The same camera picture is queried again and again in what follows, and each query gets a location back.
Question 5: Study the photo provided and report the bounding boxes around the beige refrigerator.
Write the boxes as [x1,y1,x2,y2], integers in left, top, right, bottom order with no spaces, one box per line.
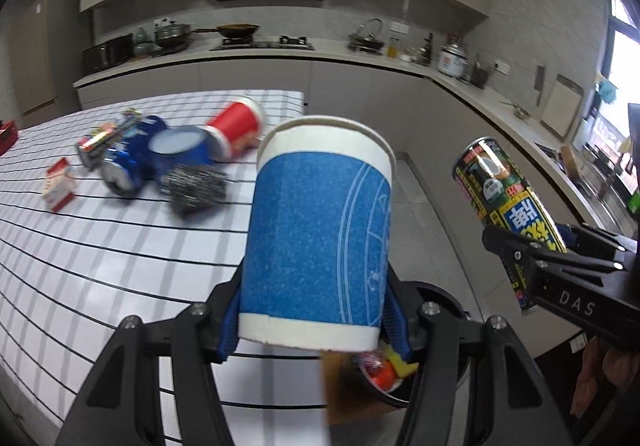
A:
[22,0,83,117]

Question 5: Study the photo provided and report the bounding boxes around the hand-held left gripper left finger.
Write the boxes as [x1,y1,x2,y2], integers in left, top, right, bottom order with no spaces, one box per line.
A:
[57,271,251,446]

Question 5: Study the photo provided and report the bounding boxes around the red and white cigarette pack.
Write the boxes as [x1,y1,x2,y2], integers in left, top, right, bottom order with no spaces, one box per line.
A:
[41,158,76,213]

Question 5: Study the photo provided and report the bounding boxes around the white tiled kitchen island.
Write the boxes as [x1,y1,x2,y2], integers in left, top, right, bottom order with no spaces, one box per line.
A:
[0,90,331,446]

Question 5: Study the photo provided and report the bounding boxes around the grey pot with lid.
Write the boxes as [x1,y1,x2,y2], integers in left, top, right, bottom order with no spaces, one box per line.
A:
[154,22,195,49]

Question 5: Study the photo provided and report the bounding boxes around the black plastic bucket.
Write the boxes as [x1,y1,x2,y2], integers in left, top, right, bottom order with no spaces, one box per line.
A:
[350,281,473,409]

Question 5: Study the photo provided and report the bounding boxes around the crushed printed can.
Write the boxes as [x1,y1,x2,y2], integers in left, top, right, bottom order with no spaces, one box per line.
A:
[76,108,143,171]

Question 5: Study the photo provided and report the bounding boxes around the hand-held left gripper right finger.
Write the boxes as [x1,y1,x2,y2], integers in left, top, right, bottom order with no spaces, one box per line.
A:
[380,276,576,446]

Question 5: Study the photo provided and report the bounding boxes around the steel wool scrubber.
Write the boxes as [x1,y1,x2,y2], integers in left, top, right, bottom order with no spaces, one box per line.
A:
[161,163,228,217]

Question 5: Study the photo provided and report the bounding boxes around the red paper cup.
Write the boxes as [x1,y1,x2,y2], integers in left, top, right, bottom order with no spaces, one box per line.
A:
[205,96,267,161]

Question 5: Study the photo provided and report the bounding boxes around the window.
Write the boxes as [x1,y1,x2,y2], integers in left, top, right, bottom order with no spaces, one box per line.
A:
[597,0,640,167]

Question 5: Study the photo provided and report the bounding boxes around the red plastic bag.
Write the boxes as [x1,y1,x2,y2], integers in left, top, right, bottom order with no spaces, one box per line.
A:
[362,356,401,389]

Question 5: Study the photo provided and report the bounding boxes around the black utensil holder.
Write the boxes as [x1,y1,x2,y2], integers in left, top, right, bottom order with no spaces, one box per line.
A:
[472,60,493,89]

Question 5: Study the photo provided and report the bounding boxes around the beige cutting board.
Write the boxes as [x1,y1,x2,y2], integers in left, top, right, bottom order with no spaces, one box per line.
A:
[541,74,585,137]

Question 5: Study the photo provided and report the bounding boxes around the pan with glass lid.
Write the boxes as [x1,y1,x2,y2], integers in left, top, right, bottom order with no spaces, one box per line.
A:
[347,18,386,51]

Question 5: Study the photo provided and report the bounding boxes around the black wok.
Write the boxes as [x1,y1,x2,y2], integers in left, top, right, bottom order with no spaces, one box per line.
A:
[192,23,261,39]

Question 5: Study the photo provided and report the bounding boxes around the small red appliance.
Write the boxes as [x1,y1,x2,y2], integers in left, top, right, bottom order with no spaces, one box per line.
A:
[0,121,20,157]

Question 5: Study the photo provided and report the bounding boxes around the black gas stove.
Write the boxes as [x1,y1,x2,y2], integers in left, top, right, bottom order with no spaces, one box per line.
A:
[210,36,316,50]

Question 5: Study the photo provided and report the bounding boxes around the blue round container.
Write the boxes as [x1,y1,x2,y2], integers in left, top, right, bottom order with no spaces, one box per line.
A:
[149,126,226,174]

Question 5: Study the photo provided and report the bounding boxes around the grey kitchen counter cabinets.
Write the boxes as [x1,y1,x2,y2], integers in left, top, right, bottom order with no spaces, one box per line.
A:
[72,36,640,277]

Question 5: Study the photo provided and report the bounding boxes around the green and black can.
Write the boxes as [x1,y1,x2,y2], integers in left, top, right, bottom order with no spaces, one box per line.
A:
[451,137,568,315]

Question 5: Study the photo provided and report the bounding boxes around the person's right hand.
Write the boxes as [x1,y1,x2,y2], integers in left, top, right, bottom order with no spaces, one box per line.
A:
[580,337,640,394]

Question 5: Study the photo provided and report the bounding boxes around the blue soda can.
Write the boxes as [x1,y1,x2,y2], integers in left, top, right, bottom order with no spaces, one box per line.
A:
[101,116,168,199]

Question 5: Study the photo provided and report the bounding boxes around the blue paper cup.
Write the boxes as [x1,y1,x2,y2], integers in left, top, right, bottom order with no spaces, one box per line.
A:
[237,115,396,354]

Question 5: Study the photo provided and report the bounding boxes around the black microwave oven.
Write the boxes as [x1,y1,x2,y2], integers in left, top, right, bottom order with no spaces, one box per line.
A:
[81,34,135,74]

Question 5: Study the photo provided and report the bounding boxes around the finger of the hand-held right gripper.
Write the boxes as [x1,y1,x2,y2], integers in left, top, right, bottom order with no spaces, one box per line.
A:
[481,224,627,297]
[556,223,640,259]

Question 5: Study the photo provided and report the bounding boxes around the white rice cooker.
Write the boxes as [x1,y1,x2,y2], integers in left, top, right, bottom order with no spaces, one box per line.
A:
[437,40,470,76]

